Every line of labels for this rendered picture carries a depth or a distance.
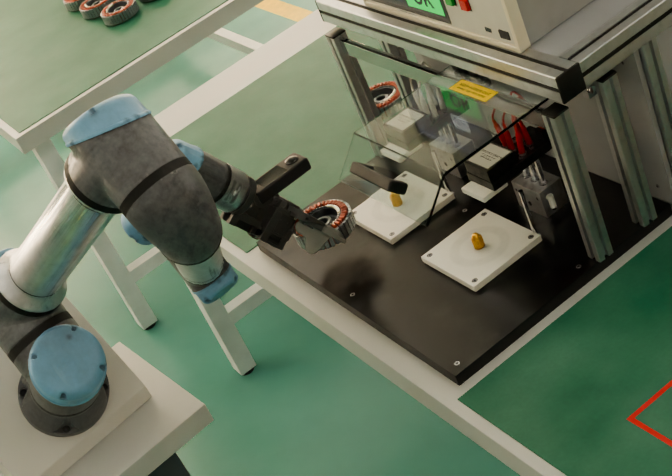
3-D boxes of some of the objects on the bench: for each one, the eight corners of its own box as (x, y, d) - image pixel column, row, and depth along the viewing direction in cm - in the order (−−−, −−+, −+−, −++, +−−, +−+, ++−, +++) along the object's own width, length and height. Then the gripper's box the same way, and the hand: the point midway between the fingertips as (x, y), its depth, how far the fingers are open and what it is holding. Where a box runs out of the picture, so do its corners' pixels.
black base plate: (459, 386, 191) (455, 376, 190) (260, 250, 242) (255, 241, 241) (673, 214, 205) (670, 203, 204) (442, 120, 256) (438, 111, 255)
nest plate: (475, 292, 204) (473, 286, 204) (422, 262, 216) (420, 256, 215) (542, 240, 209) (540, 234, 208) (486, 213, 221) (484, 208, 220)
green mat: (247, 253, 243) (246, 252, 243) (124, 168, 292) (124, 167, 292) (593, 6, 271) (592, 5, 271) (428, -35, 319) (428, -35, 319)
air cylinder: (547, 218, 213) (538, 193, 210) (519, 205, 219) (510, 180, 216) (568, 202, 214) (560, 176, 211) (540, 189, 220) (531, 164, 217)
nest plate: (392, 245, 223) (390, 239, 223) (348, 219, 235) (345, 214, 235) (455, 198, 228) (453, 192, 227) (408, 175, 240) (406, 170, 239)
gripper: (198, 204, 219) (283, 245, 232) (248, 236, 205) (335, 279, 217) (222, 160, 219) (305, 204, 231) (273, 190, 204) (359, 235, 217)
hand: (326, 226), depth 224 cm, fingers closed on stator, 13 cm apart
